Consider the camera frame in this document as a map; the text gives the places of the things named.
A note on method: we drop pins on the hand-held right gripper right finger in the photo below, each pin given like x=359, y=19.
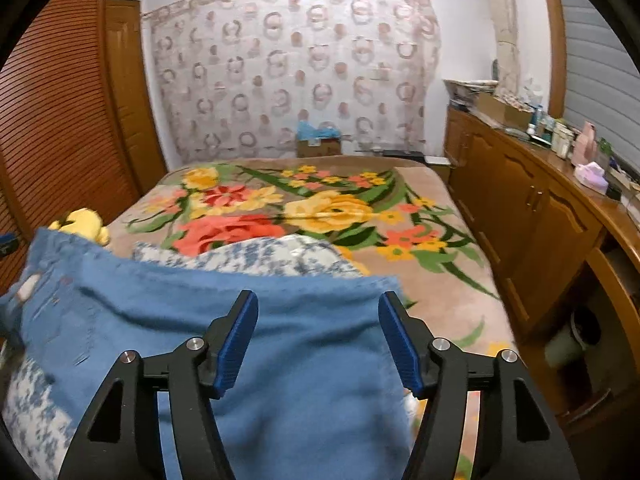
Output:
x=400, y=345

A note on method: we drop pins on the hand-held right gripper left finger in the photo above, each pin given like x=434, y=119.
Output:
x=235, y=345

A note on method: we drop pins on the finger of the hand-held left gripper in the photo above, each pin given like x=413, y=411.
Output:
x=7, y=246

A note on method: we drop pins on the blue denim pants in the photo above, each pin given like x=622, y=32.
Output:
x=310, y=360

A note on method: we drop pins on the yellow plush toy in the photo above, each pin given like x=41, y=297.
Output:
x=82, y=221

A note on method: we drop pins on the white blue floral cushion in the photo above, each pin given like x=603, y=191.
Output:
x=280, y=255

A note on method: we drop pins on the wooden louvered wardrobe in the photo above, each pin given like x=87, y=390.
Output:
x=55, y=110

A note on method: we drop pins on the floral printed blanket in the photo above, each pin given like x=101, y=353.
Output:
x=325, y=205

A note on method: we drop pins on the white pot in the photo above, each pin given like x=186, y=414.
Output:
x=565, y=342

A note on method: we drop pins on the wooden sideboard cabinet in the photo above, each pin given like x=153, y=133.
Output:
x=525, y=210

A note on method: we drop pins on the pink tissue pack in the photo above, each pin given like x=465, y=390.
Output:
x=590, y=177

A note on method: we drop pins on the open cardboard box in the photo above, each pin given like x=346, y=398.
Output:
x=500, y=110

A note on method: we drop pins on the group of small bottles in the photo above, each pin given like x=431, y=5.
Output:
x=552, y=132

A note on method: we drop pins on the stack of papers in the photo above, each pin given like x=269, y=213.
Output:
x=467, y=91

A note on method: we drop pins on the pink bottle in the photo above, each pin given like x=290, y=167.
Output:
x=584, y=145

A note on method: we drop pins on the grey window shutter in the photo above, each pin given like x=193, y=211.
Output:
x=595, y=60

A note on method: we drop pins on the wooden window frame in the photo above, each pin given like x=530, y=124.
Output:
x=550, y=35

